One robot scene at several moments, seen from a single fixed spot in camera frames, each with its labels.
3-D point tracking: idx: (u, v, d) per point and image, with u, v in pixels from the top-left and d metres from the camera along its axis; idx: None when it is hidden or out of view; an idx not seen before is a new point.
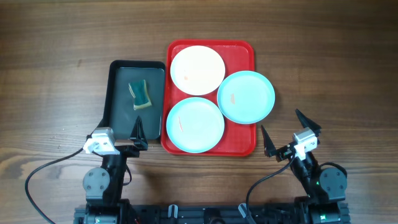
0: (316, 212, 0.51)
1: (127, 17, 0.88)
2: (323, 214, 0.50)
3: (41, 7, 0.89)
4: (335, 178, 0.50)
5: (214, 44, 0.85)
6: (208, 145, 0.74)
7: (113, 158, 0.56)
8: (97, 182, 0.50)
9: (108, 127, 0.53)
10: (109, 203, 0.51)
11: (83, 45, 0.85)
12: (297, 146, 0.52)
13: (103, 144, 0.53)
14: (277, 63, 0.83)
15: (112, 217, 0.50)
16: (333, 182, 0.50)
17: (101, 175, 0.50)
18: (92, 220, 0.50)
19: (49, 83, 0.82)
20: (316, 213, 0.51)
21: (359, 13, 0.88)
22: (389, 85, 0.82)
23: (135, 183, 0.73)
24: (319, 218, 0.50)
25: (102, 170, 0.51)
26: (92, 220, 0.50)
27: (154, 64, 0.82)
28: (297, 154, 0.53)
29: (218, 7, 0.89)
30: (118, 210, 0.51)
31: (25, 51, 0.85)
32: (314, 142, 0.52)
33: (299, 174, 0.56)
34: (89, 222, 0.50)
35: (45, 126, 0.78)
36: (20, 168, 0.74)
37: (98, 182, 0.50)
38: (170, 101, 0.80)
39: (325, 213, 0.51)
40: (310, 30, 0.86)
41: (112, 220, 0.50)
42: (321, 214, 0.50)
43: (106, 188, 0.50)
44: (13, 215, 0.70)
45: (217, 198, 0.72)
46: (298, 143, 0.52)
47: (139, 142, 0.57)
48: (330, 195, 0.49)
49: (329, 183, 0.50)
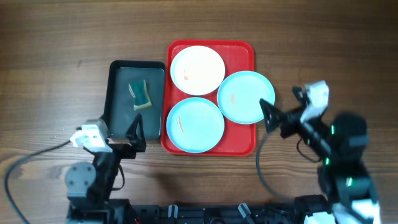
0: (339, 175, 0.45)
1: (127, 17, 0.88)
2: (349, 178, 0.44)
3: (41, 7, 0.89)
4: (351, 123, 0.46)
5: (214, 44, 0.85)
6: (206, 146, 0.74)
7: (106, 155, 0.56)
8: (81, 177, 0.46)
9: (99, 121, 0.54)
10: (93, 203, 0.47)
11: (83, 45, 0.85)
12: (309, 92, 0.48)
13: (92, 138, 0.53)
14: (277, 63, 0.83)
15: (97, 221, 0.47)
16: (349, 127, 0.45)
17: (86, 170, 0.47)
18: None
19: (49, 83, 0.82)
20: (340, 178, 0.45)
21: (359, 13, 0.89)
22: (389, 85, 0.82)
23: (135, 183, 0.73)
24: (345, 183, 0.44)
25: (89, 165, 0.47)
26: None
27: (154, 64, 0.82)
28: (311, 102, 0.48)
29: (218, 7, 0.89)
30: (104, 214, 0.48)
31: (25, 51, 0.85)
32: (326, 93, 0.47)
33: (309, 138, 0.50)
34: None
35: (45, 126, 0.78)
36: (20, 168, 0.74)
37: (82, 178, 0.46)
38: (170, 101, 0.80)
39: (351, 176, 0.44)
40: (310, 30, 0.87)
41: None
42: (347, 179, 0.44)
43: (89, 188, 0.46)
44: (13, 216, 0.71)
45: (217, 198, 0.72)
46: (310, 89, 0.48)
47: (135, 141, 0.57)
48: (353, 139, 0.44)
49: (345, 127, 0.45)
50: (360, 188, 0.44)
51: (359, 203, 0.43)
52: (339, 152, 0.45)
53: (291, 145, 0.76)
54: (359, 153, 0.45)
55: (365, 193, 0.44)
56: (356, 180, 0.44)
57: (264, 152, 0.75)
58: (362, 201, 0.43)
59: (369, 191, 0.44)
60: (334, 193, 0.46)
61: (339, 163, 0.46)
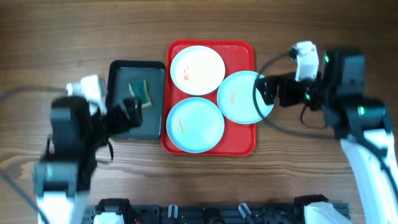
0: (344, 104, 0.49)
1: (127, 16, 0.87)
2: (360, 108, 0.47)
3: (41, 7, 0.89)
4: (355, 65, 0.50)
5: (214, 44, 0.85)
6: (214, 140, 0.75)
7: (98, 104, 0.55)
8: (61, 116, 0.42)
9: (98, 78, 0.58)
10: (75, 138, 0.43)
11: (83, 45, 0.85)
12: None
13: (89, 89, 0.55)
14: (277, 63, 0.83)
15: (69, 165, 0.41)
16: (350, 66, 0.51)
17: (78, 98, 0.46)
18: (42, 168, 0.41)
19: (49, 83, 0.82)
20: (353, 108, 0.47)
21: (360, 12, 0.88)
22: (389, 85, 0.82)
23: (135, 182, 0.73)
24: (358, 112, 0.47)
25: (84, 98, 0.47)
26: (43, 168, 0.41)
27: (154, 64, 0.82)
28: None
29: (218, 7, 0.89)
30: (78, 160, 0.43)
31: (25, 51, 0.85)
32: None
33: (328, 91, 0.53)
34: (38, 170, 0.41)
35: (45, 126, 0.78)
36: (21, 168, 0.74)
37: (60, 116, 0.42)
38: (170, 101, 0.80)
39: (364, 106, 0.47)
40: (310, 30, 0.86)
41: (68, 168, 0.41)
42: (359, 109, 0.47)
43: (76, 120, 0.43)
44: (14, 215, 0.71)
45: (217, 198, 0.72)
46: None
47: (134, 105, 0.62)
48: (337, 55, 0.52)
49: (347, 65, 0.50)
50: (375, 118, 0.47)
51: (373, 134, 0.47)
52: (338, 91, 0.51)
53: (291, 145, 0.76)
54: (356, 74, 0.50)
55: (377, 123, 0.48)
56: (370, 110, 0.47)
57: (264, 152, 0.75)
58: (376, 131, 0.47)
59: (382, 122, 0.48)
60: (344, 124, 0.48)
61: (342, 95, 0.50)
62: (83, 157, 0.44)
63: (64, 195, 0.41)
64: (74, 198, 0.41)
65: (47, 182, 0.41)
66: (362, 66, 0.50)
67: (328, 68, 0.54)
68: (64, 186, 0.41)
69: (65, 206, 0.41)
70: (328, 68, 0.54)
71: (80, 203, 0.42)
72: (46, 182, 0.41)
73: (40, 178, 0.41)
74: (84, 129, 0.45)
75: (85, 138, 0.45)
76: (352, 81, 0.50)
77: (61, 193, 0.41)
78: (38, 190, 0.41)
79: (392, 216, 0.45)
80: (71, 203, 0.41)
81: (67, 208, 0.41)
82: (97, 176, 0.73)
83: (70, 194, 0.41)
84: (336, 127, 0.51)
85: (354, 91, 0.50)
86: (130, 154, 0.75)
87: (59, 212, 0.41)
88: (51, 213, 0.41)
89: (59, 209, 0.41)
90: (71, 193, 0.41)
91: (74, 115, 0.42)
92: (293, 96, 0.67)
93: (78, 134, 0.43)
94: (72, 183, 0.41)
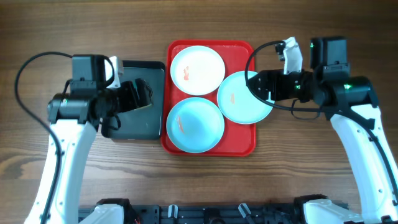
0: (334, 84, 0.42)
1: (127, 17, 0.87)
2: (346, 84, 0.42)
3: (41, 7, 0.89)
4: (338, 47, 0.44)
5: (214, 44, 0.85)
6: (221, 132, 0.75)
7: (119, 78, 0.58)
8: (83, 68, 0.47)
9: None
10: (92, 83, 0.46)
11: (84, 45, 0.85)
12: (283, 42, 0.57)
13: None
14: (277, 63, 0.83)
15: (83, 99, 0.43)
16: (334, 50, 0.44)
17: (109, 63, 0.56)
18: (58, 102, 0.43)
19: (49, 83, 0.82)
20: (337, 85, 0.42)
21: (360, 12, 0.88)
22: (389, 86, 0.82)
23: (135, 183, 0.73)
24: (343, 89, 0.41)
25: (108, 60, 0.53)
26: (60, 102, 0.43)
27: (155, 64, 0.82)
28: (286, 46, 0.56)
29: (218, 7, 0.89)
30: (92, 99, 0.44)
31: (26, 51, 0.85)
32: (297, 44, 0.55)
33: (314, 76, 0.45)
34: (55, 104, 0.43)
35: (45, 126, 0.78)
36: (21, 168, 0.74)
37: (83, 69, 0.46)
38: (170, 101, 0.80)
39: (351, 82, 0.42)
40: (310, 30, 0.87)
41: (81, 102, 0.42)
42: (344, 84, 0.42)
43: (97, 65, 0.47)
44: (14, 215, 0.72)
45: (217, 199, 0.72)
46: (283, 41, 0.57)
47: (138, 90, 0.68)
48: (319, 39, 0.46)
49: (333, 50, 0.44)
50: (360, 91, 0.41)
51: (359, 107, 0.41)
52: (324, 74, 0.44)
53: (291, 145, 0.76)
54: (341, 56, 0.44)
55: (364, 98, 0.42)
56: (356, 86, 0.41)
57: (264, 152, 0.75)
58: (362, 105, 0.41)
59: (369, 96, 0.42)
60: (332, 100, 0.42)
61: (330, 76, 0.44)
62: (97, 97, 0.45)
63: (76, 121, 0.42)
64: (84, 124, 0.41)
65: (61, 108, 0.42)
66: (345, 48, 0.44)
67: (313, 56, 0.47)
68: (79, 108, 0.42)
69: (76, 127, 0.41)
70: (313, 57, 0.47)
71: (88, 133, 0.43)
72: (61, 109, 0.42)
73: (56, 106, 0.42)
74: (102, 79, 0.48)
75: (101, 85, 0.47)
76: (337, 62, 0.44)
77: (74, 119, 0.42)
78: (51, 117, 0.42)
79: (384, 190, 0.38)
80: (82, 125, 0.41)
81: (77, 129, 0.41)
82: (97, 176, 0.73)
83: (83, 114, 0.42)
84: (323, 105, 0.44)
85: (337, 73, 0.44)
86: (130, 154, 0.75)
87: (69, 132, 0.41)
88: (61, 133, 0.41)
89: (69, 131, 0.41)
90: (83, 118, 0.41)
91: (96, 60, 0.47)
92: (282, 91, 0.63)
93: (96, 78, 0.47)
94: (84, 108, 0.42)
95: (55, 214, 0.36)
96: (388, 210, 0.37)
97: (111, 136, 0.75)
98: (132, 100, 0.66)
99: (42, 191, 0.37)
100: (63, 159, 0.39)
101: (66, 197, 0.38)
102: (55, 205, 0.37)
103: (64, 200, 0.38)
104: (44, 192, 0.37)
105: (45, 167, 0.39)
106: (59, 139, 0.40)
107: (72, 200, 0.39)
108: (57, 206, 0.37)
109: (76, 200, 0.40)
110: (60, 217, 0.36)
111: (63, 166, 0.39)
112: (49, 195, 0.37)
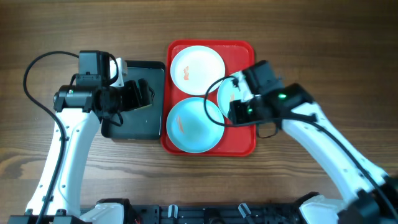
0: (274, 100, 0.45)
1: (127, 17, 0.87)
2: (283, 98, 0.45)
3: (40, 7, 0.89)
4: (265, 70, 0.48)
5: (214, 44, 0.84)
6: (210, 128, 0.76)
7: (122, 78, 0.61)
8: (89, 65, 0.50)
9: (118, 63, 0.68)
10: (97, 79, 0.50)
11: (83, 45, 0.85)
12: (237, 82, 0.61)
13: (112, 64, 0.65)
14: (277, 63, 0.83)
15: (88, 91, 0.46)
16: (263, 73, 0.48)
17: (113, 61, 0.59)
18: (64, 93, 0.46)
19: (49, 83, 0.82)
20: (277, 101, 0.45)
21: (360, 12, 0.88)
22: (389, 86, 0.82)
23: (135, 183, 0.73)
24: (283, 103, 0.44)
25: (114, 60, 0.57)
26: (65, 93, 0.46)
27: (155, 64, 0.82)
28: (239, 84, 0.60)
29: (218, 7, 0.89)
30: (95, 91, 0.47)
31: (26, 51, 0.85)
32: None
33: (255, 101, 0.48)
34: (61, 94, 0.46)
35: (45, 126, 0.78)
36: (20, 168, 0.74)
37: (88, 66, 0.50)
38: (170, 101, 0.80)
39: (285, 94, 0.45)
40: (310, 30, 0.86)
41: (86, 93, 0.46)
42: (281, 98, 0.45)
43: (102, 61, 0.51)
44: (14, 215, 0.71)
45: (218, 199, 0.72)
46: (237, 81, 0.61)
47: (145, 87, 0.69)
48: (245, 70, 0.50)
49: (262, 74, 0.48)
50: (296, 98, 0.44)
51: (298, 109, 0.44)
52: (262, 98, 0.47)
53: (291, 145, 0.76)
54: (270, 76, 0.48)
55: (301, 101, 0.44)
56: (291, 96, 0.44)
57: (264, 152, 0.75)
58: (301, 107, 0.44)
59: (305, 97, 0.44)
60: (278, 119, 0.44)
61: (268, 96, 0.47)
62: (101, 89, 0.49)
63: (81, 109, 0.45)
64: (88, 112, 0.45)
65: (67, 98, 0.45)
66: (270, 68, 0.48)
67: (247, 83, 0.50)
68: (83, 99, 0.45)
69: (80, 116, 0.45)
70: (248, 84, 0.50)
71: (91, 122, 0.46)
72: (67, 100, 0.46)
73: (62, 96, 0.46)
74: (107, 74, 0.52)
75: (104, 80, 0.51)
76: (268, 81, 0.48)
77: (79, 108, 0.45)
78: (57, 106, 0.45)
79: (349, 168, 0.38)
80: (86, 112, 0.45)
81: (81, 117, 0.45)
82: (97, 176, 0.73)
83: (87, 104, 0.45)
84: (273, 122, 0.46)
85: (272, 90, 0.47)
86: (130, 154, 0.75)
87: (74, 119, 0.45)
88: (68, 120, 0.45)
89: (75, 118, 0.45)
90: (88, 107, 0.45)
91: (101, 56, 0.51)
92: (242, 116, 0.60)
93: (100, 72, 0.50)
94: (89, 98, 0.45)
95: (58, 196, 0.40)
96: (359, 184, 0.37)
97: (112, 136, 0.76)
98: (134, 99, 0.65)
99: (47, 175, 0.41)
100: (67, 145, 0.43)
101: (69, 180, 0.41)
102: (58, 188, 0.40)
103: (67, 183, 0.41)
104: (49, 176, 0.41)
105: (51, 152, 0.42)
106: (64, 126, 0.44)
107: (74, 184, 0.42)
108: (60, 188, 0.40)
109: (78, 184, 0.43)
110: (62, 198, 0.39)
111: (68, 152, 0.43)
112: (53, 177, 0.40)
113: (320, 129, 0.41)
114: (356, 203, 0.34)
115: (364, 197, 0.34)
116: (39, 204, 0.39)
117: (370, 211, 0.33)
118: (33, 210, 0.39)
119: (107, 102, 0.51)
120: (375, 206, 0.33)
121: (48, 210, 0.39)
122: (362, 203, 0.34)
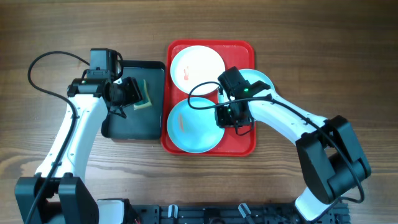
0: (240, 95, 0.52)
1: (126, 16, 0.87)
2: (247, 90, 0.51)
3: (40, 7, 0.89)
4: (234, 73, 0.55)
5: (214, 44, 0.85)
6: (194, 111, 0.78)
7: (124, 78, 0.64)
8: (99, 60, 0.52)
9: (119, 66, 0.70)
10: (106, 73, 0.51)
11: (83, 44, 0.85)
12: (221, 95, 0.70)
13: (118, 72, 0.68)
14: (277, 63, 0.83)
15: (99, 82, 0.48)
16: (234, 76, 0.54)
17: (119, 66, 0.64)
18: (76, 83, 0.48)
19: (49, 83, 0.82)
20: (243, 93, 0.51)
21: (359, 12, 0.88)
22: (389, 86, 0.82)
23: (135, 182, 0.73)
24: (247, 94, 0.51)
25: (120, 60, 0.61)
26: (78, 83, 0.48)
27: (154, 64, 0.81)
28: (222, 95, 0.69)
29: (218, 7, 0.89)
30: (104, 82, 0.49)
31: (25, 51, 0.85)
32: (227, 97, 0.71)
33: (230, 98, 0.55)
34: (73, 84, 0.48)
35: (45, 126, 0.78)
36: (20, 168, 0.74)
37: (98, 61, 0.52)
38: (170, 101, 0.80)
39: (250, 88, 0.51)
40: (310, 30, 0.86)
41: (97, 84, 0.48)
42: (245, 91, 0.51)
43: (111, 59, 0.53)
44: (13, 215, 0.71)
45: (217, 198, 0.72)
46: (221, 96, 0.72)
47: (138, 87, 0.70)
48: (219, 76, 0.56)
49: (232, 77, 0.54)
50: (256, 90, 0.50)
51: (259, 94, 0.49)
52: (234, 95, 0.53)
53: (291, 145, 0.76)
54: (239, 77, 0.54)
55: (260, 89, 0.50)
56: (254, 88, 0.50)
57: (264, 152, 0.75)
58: (260, 93, 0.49)
59: (263, 86, 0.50)
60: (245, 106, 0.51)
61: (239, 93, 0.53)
62: (109, 83, 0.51)
63: (92, 94, 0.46)
64: (99, 98, 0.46)
65: (80, 86, 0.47)
66: (237, 70, 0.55)
67: (225, 88, 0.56)
68: (94, 87, 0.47)
69: (91, 99, 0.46)
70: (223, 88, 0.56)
71: (101, 106, 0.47)
72: (79, 88, 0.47)
73: (75, 86, 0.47)
74: (115, 70, 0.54)
75: (113, 75, 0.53)
76: (239, 83, 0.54)
77: (90, 94, 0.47)
78: (71, 92, 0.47)
79: (295, 121, 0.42)
80: (97, 98, 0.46)
81: (92, 101, 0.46)
82: (97, 176, 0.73)
83: (99, 90, 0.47)
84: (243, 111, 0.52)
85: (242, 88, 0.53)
86: (130, 154, 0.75)
87: (86, 101, 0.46)
88: (78, 101, 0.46)
89: (86, 101, 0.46)
90: (99, 93, 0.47)
91: (110, 55, 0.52)
92: (225, 117, 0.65)
93: (109, 68, 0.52)
94: (100, 86, 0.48)
95: (67, 162, 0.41)
96: (302, 130, 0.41)
97: (111, 136, 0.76)
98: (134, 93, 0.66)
99: (57, 144, 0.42)
100: (78, 121, 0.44)
101: (78, 150, 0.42)
102: (66, 156, 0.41)
103: (75, 153, 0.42)
104: (59, 145, 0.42)
105: (62, 127, 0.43)
106: (76, 107, 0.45)
107: (82, 154, 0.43)
108: (68, 156, 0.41)
109: (83, 157, 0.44)
110: (70, 163, 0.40)
111: (78, 127, 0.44)
112: (62, 146, 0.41)
113: (272, 100, 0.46)
114: (300, 144, 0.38)
115: (310, 138, 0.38)
116: (48, 169, 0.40)
117: (313, 147, 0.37)
118: (42, 173, 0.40)
119: (115, 94, 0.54)
120: (319, 144, 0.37)
121: (56, 175, 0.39)
122: (309, 142, 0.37)
